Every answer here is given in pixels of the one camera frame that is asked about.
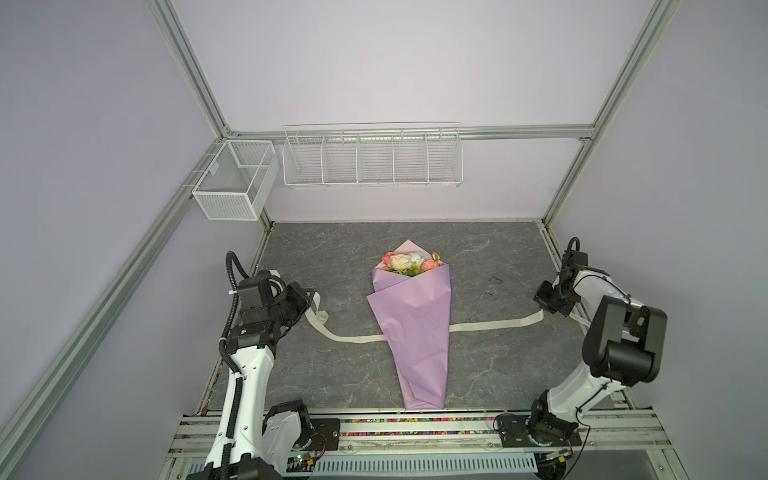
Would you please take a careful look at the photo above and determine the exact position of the cream printed ribbon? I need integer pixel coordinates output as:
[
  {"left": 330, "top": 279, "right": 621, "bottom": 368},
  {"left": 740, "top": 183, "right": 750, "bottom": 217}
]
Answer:
[{"left": 302, "top": 266, "right": 544, "bottom": 344}]

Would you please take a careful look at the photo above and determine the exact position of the dark pink rose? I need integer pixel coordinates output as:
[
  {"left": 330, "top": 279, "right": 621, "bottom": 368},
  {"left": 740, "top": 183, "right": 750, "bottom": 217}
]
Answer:
[{"left": 382, "top": 252, "right": 397, "bottom": 269}]

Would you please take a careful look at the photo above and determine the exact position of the cream rose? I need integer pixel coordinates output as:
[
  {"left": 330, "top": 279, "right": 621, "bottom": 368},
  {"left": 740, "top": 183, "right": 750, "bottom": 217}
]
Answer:
[{"left": 389, "top": 254, "right": 412, "bottom": 271}]

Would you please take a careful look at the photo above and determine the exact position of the pink purple wrapping paper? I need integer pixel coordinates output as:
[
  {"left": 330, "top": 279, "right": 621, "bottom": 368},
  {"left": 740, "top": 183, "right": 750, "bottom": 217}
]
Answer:
[{"left": 367, "top": 240, "right": 452, "bottom": 411}]

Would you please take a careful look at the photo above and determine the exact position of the white rose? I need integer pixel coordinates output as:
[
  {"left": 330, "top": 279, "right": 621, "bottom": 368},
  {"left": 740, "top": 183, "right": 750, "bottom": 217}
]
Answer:
[{"left": 409, "top": 252, "right": 425, "bottom": 269}]

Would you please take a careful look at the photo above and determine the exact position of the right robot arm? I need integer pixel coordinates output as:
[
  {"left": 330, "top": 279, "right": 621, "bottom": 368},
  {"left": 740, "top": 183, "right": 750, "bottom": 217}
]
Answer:
[{"left": 493, "top": 237, "right": 668, "bottom": 448}]

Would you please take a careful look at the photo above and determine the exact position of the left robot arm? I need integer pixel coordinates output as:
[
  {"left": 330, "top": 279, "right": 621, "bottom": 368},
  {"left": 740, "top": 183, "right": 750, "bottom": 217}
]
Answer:
[{"left": 187, "top": 251, "right": 313, "bottom": 479}]

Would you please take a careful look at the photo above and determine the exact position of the small white mesh basket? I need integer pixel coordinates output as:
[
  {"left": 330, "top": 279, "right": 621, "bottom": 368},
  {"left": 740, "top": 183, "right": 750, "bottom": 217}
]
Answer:
[{"left": 192, "top": 140, "right": 279, "bottom": 221}]

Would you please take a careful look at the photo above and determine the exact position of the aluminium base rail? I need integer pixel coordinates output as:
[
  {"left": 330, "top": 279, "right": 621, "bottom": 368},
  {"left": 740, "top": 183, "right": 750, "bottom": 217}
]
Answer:
[{"left": 158, "top": 409, "right": 691, "bottom": 480}]

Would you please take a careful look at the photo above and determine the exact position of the long white wire basket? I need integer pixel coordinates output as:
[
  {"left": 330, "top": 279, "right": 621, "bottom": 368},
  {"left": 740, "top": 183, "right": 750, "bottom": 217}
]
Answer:
[{"left": 282, "top": 122, "right": 464, "bottom": 188}]

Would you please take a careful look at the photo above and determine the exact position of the aluminium frame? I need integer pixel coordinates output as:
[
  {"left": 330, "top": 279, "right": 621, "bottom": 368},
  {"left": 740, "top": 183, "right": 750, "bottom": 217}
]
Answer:
[{"left": 0, "top": 0, "right": 685, "bottom": 463}]

